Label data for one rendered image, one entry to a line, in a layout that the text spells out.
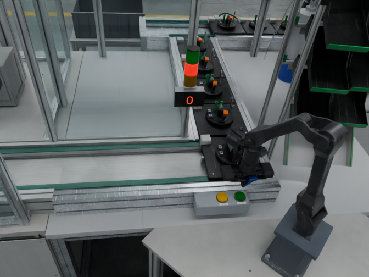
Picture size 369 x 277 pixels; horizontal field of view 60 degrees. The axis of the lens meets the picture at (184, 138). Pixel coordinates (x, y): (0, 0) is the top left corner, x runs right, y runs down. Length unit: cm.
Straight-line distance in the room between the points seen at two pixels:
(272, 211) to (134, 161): 62
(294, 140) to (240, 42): 121
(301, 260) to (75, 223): 82
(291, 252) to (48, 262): 99
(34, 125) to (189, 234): 97
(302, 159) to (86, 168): 91
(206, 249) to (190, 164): 38
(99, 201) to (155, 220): 23
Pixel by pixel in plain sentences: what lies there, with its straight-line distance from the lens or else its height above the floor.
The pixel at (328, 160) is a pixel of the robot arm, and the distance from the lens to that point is 93.
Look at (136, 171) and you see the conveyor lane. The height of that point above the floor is 92.
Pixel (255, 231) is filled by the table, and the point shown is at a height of 86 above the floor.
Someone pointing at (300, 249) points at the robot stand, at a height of 105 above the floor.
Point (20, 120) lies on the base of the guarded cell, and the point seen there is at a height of 86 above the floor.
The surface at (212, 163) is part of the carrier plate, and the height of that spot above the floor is 97.
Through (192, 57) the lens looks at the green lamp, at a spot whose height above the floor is 139.
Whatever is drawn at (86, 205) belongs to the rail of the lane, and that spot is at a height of 92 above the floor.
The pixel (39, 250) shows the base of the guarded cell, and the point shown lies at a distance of 149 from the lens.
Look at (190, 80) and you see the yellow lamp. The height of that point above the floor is 129.
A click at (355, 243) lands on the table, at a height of 86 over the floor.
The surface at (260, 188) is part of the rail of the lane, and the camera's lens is 134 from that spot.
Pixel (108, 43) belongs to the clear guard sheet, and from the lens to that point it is 122.
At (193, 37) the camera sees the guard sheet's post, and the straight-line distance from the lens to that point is 121.
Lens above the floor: 196
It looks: 43 degrees down
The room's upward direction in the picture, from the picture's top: 5 degrees clockwise
